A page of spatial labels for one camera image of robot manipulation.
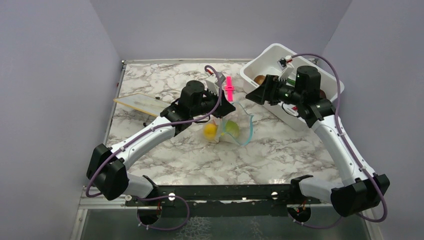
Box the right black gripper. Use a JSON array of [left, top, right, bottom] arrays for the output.
[[246, 74, 305, 107]]

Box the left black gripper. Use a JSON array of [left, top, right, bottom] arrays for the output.
[[191, 87, 236, 119]]

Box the green cabbage toy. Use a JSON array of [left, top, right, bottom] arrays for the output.
[[224, 120, 240, 138]]

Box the clear zip top bag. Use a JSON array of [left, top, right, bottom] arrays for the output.
[[199, 101, 254, 146]]

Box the dark maroon plum toy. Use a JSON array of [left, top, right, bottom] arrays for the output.
[[319, 89, 327, 99]]

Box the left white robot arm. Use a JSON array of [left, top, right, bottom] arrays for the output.
[[85, 78, 235, 206]]

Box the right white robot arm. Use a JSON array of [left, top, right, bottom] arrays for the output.
[[246, 65, 390, 217]]

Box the pink plastic clip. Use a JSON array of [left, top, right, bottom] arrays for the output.
[[224, 76, 235, 102]]

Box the white plastic bin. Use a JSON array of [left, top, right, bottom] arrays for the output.
[[239, 43, 345, 132]]

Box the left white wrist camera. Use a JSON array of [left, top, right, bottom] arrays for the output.
[[205, 72, 226, 97]]

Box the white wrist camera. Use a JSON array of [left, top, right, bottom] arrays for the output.
[[205, 72, 226, 97], [277, 55, 294, 82]]

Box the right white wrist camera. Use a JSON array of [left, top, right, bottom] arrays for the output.
[[277, 55, 294, 82]]

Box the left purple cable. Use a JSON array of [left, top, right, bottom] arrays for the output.
[[85, 64, 223, 199]]

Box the purple cable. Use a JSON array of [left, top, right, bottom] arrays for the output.
[[284, 52, 388, 223], [85, 64, 223, 199]]

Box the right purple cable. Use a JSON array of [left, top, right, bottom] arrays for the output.
[[284, 52, 388, 223]]

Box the black metal base rail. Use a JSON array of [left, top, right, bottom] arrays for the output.
[[125, 183, 321, 218]]

